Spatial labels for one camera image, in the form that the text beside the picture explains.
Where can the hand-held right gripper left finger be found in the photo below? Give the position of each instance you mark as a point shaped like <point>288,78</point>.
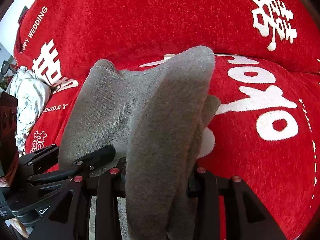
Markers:
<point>107,195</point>

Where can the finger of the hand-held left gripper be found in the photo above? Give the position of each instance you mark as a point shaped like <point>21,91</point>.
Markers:
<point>42,157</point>
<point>102,155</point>

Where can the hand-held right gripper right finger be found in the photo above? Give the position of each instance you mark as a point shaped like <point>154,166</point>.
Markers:
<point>207,195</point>

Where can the grey knit garment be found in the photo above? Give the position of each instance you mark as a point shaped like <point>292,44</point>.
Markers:
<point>162,130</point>

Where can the white floral cloth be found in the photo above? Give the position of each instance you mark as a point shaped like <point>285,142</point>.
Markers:
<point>28,92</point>

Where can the red printed blanket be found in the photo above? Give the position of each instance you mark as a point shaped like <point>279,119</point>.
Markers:
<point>150,17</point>

